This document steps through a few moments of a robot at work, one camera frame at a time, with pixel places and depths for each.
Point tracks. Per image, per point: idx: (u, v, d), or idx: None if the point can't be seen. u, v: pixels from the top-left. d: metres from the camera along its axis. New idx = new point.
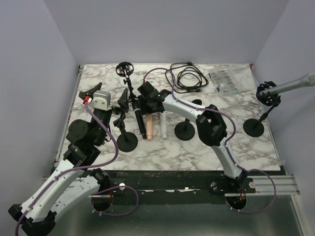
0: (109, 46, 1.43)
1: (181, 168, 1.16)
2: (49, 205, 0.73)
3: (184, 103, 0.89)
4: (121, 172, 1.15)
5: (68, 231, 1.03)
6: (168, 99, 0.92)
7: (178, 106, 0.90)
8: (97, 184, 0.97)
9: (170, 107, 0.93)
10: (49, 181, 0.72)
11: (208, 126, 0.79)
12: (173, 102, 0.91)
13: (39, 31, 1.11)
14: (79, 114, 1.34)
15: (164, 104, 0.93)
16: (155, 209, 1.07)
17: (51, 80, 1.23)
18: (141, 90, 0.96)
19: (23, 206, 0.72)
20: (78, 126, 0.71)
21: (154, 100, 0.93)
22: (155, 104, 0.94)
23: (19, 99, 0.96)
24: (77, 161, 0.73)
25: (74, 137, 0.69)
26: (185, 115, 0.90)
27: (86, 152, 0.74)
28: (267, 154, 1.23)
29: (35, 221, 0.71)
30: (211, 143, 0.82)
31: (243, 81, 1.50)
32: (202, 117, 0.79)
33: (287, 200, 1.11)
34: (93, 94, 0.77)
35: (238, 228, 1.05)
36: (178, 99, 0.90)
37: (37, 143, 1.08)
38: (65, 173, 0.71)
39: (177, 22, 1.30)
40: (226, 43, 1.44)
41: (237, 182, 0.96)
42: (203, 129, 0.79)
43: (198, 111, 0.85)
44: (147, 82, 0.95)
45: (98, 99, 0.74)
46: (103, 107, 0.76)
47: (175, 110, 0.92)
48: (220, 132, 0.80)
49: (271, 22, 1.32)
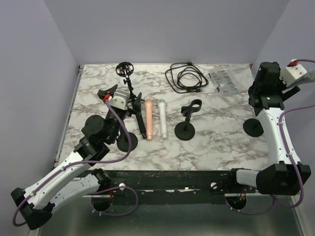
0: (109, 45, 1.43)
1: (181, 168, 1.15)
2: (52, 194, 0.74)
3: (282, 134, 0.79)
4: (121, 172, 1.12)
5: (67, 231, 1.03)
6: (271, 113, 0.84)
7: (273, 129, 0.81)
8: (97, 184, 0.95)
9: (265, 120, 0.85)
10: (57, 169, 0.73)
11: (278, 179, 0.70)
12: (274, 121, 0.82)
13: (40, 31, 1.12)
14: (79, 114, 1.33)
15: (262, 111, 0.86)
16: (156, 209, 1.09)
17: (51, 81, 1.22)
18: (262, 72, 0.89)
19: (27, 191, 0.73)
20: (95, 121, 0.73)
21: (258, 98, 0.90)
22: (256, 101, 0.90)
23: (20, 100, 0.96)
24: (86, 154, 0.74)
25: (89, 131, 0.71)
26: (270, 142, 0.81)
27: (97, 147, 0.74)
28: (267, 154, 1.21)
29: (36, 207, 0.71)
30: (261, 185, 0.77)
31: (243, 81, 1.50)
32: (280, 166, 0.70)
33: (287, 200, 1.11)
34: (113, 93, 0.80)
35: (238, 228, 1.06)
36: (282, 123, 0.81)
37: (36, 143, 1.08)
38: (73, 164, 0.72)
39: (177, 22, 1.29)
40: (226, 43, 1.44)
41: (236, 176, 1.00)
42: (269, 172, 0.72)
43: (286, 157, 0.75)
44: (274, 74, 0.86)
45: (118, 98, 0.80)
46: (121, 106, 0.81)
47: (267, 128, 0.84)
48: (277, 189, 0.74)
49: (272, 22, 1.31)
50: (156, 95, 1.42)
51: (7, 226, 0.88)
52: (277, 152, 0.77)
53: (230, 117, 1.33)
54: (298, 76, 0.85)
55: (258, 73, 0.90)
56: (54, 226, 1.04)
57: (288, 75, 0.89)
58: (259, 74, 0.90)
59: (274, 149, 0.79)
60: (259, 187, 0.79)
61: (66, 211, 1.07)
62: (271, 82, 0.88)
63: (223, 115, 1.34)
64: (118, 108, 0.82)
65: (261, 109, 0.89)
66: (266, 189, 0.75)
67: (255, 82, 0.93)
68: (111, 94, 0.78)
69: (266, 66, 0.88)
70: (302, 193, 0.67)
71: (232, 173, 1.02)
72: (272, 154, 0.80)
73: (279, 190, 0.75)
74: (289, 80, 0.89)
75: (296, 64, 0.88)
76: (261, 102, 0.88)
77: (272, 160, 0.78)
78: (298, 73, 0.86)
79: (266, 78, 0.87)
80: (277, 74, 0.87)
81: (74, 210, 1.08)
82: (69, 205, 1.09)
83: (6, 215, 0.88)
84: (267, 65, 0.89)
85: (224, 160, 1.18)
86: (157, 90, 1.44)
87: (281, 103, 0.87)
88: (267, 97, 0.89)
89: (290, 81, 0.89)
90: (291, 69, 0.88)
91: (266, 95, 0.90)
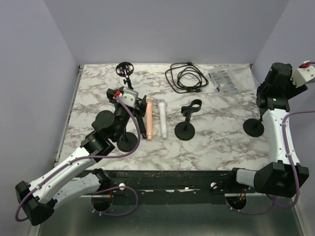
0: (109, 45, 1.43)
1: (181, 168, 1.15)
2: (57, 189, 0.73)
3: (283, 134, 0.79)
4: (121, 172, 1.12)
5: (67, 231, 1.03)
6: (275, 114, 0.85)
7: (275, 128, 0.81)
8: (97, 184, 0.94)
9: (268, 121, 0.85)
10: (63, 163, 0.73)
11: (276, 178, 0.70)
12: (278, 121, 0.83)
13: (40, 32, 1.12)
14: (79, 114, 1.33)
15: (266, 112, 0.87)
16: (156, 209, 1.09)
17: (51, 81, 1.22)
18: (273, 73, 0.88)
19: (32, 184, 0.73)
20: (106, 116, 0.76)
21: (264, 99, 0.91)
22: (262, 102, 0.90)
23: (20, 100, 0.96)
24: (93, 150, 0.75)
25: (100, 125, 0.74)
26: (272, 142, 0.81)
27: (103, 143, 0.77)
28: (267, 154, 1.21)
29: (41, 201, 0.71)
30: (258, 183, 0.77)
31: (243, 81, 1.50)
32: (278, 165, 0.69)
33: (287, 201, 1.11)
34: (123, 91, 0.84)
35: (238, 228, 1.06)
36: (284, 125, 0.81)
37: (36, 143, 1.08)
38: (79, 159, 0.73)
39: (177, 22, 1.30)
40: (226, 43, 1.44)
41: (236, 175, 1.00)
42: (267, 171, 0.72)
43: (285, 157, 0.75)
44: (284, 77, 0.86)
45: (128, 95, 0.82)
46: (130, 103, 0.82)
47: (269, 129, 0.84)
48: (274, 189, 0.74)
49: (271, 22, 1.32)
50: (156, 95, 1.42)
51: (7, 226, 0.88)
52: (276, 151, 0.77)
53: (230, 117, 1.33)
54: (308, 79, 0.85)
55: (269, 73, 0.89)
56: (54, 226, 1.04)
57: (298, 76, 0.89)
58: (269, 75, 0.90)
59: (274, 148, 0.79)
60: (256, 185, 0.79)
61: (66, 211, 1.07)
62: (280, 84, 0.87)
63: (223, 115, 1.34)
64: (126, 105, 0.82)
65: (266, 110, 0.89)
66: (263, 187, 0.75)
67: (265, 83, 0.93)
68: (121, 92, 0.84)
69: (277, 67, 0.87)
70: (298, 195, 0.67)
71: (232, 172, 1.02)
72: (272, 153, 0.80)
73: (276, 191, 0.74)
74: (299, 81, 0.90)
75: (308, 66, 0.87)
76: (267, 103, 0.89)
77: (272, 159, 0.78)
78: (308, 76, 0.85)
79: (275, 80, 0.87)
80: (287, 76, 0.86)
81: (74, 210, 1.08)
82: (69, 205, 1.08)
83: (6, 215, 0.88)
84: (279, 67, 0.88)
85: (224, 160, 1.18)
86: (157, 90, 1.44)
87: (287, 105, 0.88)
88: (274, 99, 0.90)
89: (299, 82, 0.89)
90: (301, 70, 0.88)
91: (273, 97, 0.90)
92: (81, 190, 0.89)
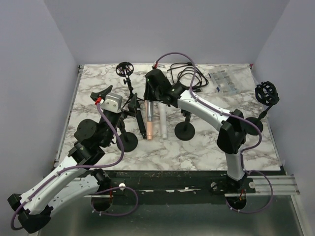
0: (109, 45, 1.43)
1: (181, 168, 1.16)
2: (48, 199, 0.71)
3: (204, 103, 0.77)
4: (121, 172, 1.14)
5: (67, 231, 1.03)
6: (185, 97, 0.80)
7: (198, 106, 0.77)
8: (97, 185, 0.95)
9: (186, 105, 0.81)
10: (51, 175, 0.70)
11: (231, 135, 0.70)
12: (192, 101, 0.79)
13: (39, 31, 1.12)
14: (79, 114, 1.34)
15: (179, 103, 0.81)
16: (155, 209, 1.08)
17: (51, 81, 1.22)
18: (151, 79, 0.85)
19: (23, 196, 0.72)
20: (88, 125, 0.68)
21: (166, 95, 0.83)
22: (168, 98, 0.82)
23: (19, 100, 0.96)
24: (81, 159, 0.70)
25: (81, 135, 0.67)
26: (203, 116, 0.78)
27: (91, 151, 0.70)
28: (267, 154, 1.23)
29: (32, 213, 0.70)
30: (229, 149, 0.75)
31: (243, 81, 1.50)
32: (226, 125, 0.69)
33: (287, 211, 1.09)
34: (106, 96, 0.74)
35: (238, 228, 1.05)
36: (197, 98, 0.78)
37: (36, 143, 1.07)
38: (68, 169, 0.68)
39: (177, 22, 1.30)
40: (226, 43, 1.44)
41: (238, 183, 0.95)
42: (223, 137, 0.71)
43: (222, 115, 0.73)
44: (158, 71, 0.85)
45: (110, 102, 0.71)
46: (114, 109, 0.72)
47: (193, 110, 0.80)
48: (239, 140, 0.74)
49: (272, 21, 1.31)
50: None
51: (7, 227, 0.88)
52: (213, 119, 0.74)
53: None
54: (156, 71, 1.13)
55: (150, 82, 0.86)
56: (55, 227, 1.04)
57: None
58: (151, 83, 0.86)
59: (210, 118, 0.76)
60: (227, 151, 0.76)
61: (67, 211, 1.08)
62: (165, 79, 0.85)
63: None
64: (110, 111, 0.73)
65: (177, 103, 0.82)
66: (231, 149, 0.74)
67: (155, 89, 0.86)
68: (103, 98, 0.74)
69: (150, 73, 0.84)
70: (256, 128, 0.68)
71: (234, 184, 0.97)
72: (212, 123, 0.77)
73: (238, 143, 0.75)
74: None
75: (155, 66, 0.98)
76: (171, 96, 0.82)
77: (216, 127, 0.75)
78: None
79: (159, 83, 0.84)
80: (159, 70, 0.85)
81: (74, 211, 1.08)
82: (69, 205, 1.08)
83: (6, 214, 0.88)
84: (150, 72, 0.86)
85: (224, 160, 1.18)
86: None
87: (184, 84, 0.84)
88: (173, 88, 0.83)
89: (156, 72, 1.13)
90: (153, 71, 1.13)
91: (171, 88, 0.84)
92: (79, 193, 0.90)
